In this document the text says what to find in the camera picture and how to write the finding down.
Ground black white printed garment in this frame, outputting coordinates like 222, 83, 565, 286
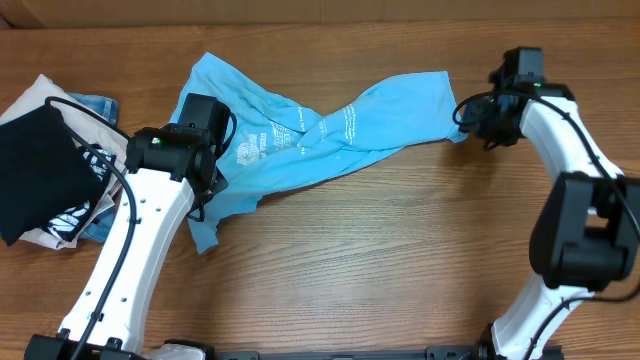
41, 146, 115, 244

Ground light blue t-shirt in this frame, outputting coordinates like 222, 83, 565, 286
178, 53, 467, 253

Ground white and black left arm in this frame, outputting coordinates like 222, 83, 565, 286
24, 93, 237, 360

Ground beige folded garment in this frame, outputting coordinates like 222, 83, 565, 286
1, 74, 127, 250

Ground blue denim folded jeans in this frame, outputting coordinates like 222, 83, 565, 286
69, 93, 119, 126

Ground black folded garment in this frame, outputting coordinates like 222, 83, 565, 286
1, 105, 102, 246

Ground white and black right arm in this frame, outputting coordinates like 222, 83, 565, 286
427, 82, 639, 359

